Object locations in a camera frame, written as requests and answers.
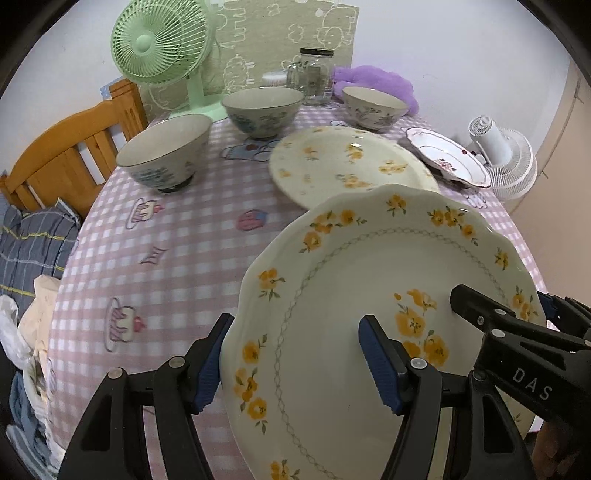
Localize white red-rimmed plate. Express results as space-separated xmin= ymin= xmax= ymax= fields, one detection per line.
xmin=406 ymin=127 xmax=492 ymax=189

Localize scalloped yellow floral plate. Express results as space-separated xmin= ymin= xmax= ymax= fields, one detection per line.
xmin=219 ymin=183 xmax=548 ymax=480

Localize round yellow floral plate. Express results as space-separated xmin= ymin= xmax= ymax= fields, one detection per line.
xmin=269 ymin=126 xmax=439 ymax=210

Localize floral ceramic bowl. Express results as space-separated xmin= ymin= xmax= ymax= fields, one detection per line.
xmin=116 ymin=114 xmax=213 ymax=193
xmin=342 ymin=86 xmax=410 ymax=131
xmin=221 ymin=87 xmax=304 ymax=139

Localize peach cloth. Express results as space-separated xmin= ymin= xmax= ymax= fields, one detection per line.
xmin=18 ymin=275 xmax=61 ymax=351

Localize white plastic bag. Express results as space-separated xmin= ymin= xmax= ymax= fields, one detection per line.
xmin=0 ymin=295 xmax=33 ymax=373

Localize white floor fan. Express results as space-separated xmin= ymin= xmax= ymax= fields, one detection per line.
xmin=468 ymin=115 xmax=538 ymax=203

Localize pink checkered tablecloth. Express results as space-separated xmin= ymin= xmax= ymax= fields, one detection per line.
xmin=49 ymin=107 xmax=545 ymax=479

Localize grey plaid pillow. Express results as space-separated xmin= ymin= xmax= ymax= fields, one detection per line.
xmin=1 ymin=199 xmax=82 ymax=309

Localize purple plush toy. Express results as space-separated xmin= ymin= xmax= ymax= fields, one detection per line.
xmin=332 ymin=65 xmax=420 ymax=116

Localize glass jar with lid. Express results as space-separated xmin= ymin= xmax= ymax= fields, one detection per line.
xmin=287 ymin=48 xmax=335 ymax=106

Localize cotton swab container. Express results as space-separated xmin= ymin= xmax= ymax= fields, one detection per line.
xmin=260 ymin=71 xmax=287 ymax=87

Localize green desk fan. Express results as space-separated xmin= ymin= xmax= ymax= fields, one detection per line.
xmin=110 ymin=0 xmax=228 ymax=122

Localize green patterned wall mat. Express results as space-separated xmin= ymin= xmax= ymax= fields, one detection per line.
xmin=138 ymin=0 xmax=363 ymax=119

